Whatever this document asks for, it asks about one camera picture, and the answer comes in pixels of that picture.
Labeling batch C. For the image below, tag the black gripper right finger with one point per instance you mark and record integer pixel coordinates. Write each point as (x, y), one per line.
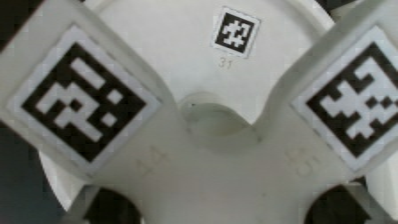
(345, 206)

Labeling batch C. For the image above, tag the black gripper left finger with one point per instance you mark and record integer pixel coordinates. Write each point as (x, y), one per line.
(102, 207)

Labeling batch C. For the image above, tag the white cross-shaped table base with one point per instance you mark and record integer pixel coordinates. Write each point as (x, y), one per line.
(242, 202)

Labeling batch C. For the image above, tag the white round table top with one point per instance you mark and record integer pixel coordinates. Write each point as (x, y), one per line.
(301, 70)

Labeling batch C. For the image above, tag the white cylindrical table leg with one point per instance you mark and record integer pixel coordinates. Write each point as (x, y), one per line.
(212, 119)

